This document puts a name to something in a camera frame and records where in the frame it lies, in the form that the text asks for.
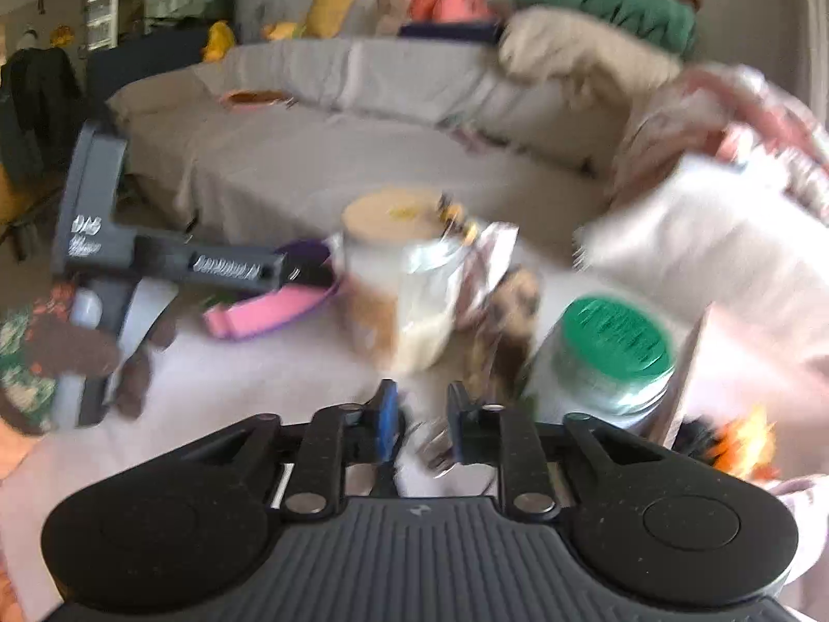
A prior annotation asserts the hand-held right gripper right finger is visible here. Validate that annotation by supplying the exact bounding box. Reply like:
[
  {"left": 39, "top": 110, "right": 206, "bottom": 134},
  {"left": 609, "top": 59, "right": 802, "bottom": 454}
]
[{"left": 447, "top": 381, "right": 649, "bottom": 519}]

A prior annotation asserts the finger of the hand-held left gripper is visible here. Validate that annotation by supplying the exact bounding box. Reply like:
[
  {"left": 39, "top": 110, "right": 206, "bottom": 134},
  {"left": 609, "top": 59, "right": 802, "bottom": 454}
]
[{"left": 278, "top": 258, "right": 334, "bottom": 288}]

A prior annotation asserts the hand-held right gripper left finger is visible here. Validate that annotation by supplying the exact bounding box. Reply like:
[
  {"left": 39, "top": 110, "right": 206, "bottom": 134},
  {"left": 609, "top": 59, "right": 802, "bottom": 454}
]
[{"left": 188, "top": 379, "right": 399, "bottom": 519}]

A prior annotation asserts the pink cardboard box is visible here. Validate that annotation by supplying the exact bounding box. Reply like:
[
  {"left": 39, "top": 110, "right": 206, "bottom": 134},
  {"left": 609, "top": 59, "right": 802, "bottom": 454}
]
[{"left": 644, "top": 304, "right": 720, "bottom": 448}]

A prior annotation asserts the orange packet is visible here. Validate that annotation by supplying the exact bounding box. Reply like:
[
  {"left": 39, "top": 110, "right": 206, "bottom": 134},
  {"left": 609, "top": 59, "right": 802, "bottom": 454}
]
[{"left": 709, "top": 405, "right": 781, "bottom": 484}]

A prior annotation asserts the lavender fluffy towel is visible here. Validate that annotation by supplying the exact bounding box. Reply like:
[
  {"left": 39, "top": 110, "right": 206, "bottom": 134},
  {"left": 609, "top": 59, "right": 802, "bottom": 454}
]
[{"left": 774, "top": 476, "right": 829, "bottom": 616}]

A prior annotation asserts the person's left hand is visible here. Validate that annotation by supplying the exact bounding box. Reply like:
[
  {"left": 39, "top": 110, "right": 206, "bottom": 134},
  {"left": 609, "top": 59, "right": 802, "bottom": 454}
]
[{"left": 39, "top": 307, "right": 180, "bottom": 420}]

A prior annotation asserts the clear plastic jar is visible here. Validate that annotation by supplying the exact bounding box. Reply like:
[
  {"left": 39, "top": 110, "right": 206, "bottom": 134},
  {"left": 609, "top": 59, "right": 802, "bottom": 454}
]
[{"left": 340, "top": 188, "right": 483, "bottom": 374}]

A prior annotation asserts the calico plush tail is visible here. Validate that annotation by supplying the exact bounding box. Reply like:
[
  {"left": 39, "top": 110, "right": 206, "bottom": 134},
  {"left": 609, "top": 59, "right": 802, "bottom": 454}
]
[{"left": 466, "top": 267, "right": 541, "bottom": 403}]

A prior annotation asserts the black hanging jacket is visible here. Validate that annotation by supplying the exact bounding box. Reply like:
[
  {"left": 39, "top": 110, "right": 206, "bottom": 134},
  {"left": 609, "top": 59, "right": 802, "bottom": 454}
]
[{"left": 0, "top": 45, "right": 82, "bottom": 189}]

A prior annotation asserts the silver foil packet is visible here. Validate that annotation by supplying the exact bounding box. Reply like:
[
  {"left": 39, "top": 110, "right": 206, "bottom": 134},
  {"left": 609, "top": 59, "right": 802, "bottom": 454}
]
[{"left": 453, "top": 220, "right": 520, "bottom": 331}]

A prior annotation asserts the green lid jar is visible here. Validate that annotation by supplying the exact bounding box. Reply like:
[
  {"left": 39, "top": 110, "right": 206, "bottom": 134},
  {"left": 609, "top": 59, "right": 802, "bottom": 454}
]
[{"left": 523, "top": 294, "right": 678, "bottom": 432}]

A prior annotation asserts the orange flat plate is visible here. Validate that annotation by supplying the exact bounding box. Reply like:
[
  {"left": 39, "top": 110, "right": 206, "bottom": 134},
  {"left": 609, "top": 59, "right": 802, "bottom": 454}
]
[{"left": 220, "top": 89, "right": 292, "bottom": 108}]

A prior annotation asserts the dark blue cabinet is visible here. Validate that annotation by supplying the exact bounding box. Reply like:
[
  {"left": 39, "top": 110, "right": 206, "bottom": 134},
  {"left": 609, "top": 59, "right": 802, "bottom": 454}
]
[{"left": 87, "top": 26, "right": 237, "bottom": 105}]

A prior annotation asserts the white shelf unit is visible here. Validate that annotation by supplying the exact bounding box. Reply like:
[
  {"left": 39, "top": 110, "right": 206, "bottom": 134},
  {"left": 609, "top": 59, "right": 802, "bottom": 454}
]
[{"left": 83, "top": 0, "right": 121, "bottom": 49}]

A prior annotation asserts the yellow plush toy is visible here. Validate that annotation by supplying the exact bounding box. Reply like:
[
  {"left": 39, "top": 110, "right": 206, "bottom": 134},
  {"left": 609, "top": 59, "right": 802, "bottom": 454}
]
[{"left": 202, "top": 21, "right": 235, "bottom": 62}]

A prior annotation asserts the small dark cloth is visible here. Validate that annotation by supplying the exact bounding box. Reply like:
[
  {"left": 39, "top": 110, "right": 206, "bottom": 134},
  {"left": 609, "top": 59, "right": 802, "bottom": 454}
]
[{"left": 674, "top": 418, "right": 717, "bottom": 464}]

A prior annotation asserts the beige plush toy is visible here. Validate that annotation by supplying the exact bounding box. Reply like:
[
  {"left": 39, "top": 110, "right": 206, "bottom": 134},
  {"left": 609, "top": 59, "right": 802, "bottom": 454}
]
[{"left": 374, "top": 0, "right": 412, "bottom": 36}]

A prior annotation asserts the navy flat box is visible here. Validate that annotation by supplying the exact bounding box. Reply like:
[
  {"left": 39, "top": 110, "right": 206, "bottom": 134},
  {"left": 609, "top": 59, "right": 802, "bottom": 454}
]
[{"left": 398, "top": 21, "right": 503, "bottom": 46}]

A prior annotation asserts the pink plush toy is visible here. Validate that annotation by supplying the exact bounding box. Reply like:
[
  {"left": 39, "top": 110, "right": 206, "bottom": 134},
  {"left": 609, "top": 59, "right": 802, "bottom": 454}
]
[{"left": 405, "top": 0, "right": 496, "bottom": 23}]

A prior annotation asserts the white sofa cushion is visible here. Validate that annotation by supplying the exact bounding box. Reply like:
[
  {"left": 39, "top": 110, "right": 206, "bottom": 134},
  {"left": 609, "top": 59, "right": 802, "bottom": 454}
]
[{"left": 573, "top": 155, "right": 829, "bottom": 416}]

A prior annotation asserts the cream pillow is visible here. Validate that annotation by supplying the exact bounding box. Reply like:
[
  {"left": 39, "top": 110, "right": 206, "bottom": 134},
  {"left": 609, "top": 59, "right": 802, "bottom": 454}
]
[{"left": 498, "top": 6, "right": 681, "bottom": 88}]

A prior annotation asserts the floral blanket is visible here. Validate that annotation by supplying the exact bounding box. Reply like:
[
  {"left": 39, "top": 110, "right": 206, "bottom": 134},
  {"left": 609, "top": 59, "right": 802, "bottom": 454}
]
[{"left": 612, "top": 65, "right": 829, "bottom": 221}]

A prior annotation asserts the beige curtain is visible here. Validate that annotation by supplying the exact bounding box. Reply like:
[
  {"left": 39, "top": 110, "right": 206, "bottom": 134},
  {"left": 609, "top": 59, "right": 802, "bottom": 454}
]
[{"left": 799, "top": 0, "right": 829, "bottom": 118}]

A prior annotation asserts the metal key ring clasp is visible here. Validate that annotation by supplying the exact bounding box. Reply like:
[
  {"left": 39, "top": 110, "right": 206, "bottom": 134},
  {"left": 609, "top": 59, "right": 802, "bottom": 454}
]
[{"left": 414, "top": 418, "right": 458, "bottom": 477}]

